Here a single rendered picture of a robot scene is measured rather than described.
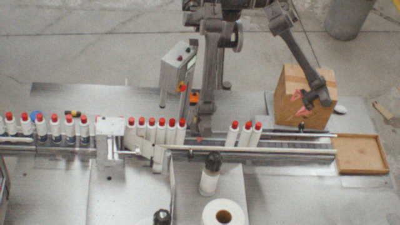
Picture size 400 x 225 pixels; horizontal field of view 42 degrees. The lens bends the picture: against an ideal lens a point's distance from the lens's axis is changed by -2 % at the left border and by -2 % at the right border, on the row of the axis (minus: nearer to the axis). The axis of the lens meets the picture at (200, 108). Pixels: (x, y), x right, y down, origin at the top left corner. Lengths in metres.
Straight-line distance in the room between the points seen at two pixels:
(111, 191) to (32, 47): 2.28
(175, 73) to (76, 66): 2.14
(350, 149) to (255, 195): 0.68
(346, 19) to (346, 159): 2.20
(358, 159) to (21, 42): 2.99
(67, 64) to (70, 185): 1.91
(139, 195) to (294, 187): 0.84
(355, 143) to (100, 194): 1.51
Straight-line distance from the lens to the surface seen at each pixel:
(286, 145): 3.00
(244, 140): 2.84
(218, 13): 2.39
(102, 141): 2.61
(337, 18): 5.10
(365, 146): 3.25
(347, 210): 2.94
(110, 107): 3.09
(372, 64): 5.13
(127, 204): 2.65
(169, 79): 2.50
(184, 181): 2.74
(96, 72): 4.44
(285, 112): 3.05
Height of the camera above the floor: 3.17
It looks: 49 degrees down
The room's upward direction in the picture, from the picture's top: 11 degrees clockwise
